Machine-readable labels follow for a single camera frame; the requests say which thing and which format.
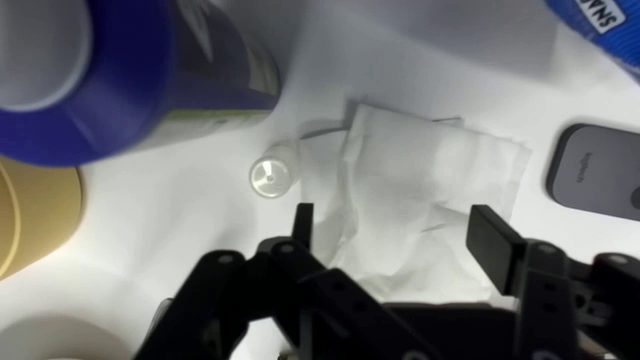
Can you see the small white bottle cap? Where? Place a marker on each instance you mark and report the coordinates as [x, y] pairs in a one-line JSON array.
[[271, 178]]

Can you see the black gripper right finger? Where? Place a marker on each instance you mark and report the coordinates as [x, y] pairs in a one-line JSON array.
[[559, 297]]

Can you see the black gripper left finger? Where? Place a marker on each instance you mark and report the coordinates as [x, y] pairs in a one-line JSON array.
[[321, 310]]

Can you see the white paper towel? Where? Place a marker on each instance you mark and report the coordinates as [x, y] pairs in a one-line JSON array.
[[393, 198]]

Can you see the blue snack bag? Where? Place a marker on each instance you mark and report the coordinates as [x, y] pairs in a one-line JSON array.
[[608, 25]]

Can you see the blue spray bottle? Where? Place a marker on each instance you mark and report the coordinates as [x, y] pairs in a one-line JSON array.
[[88, 78]]

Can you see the black remote control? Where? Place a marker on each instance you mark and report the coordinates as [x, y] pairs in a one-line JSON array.
[[597, 169]]

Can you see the tan insulated bottle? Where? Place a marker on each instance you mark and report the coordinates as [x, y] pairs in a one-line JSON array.
[[41, 209]]

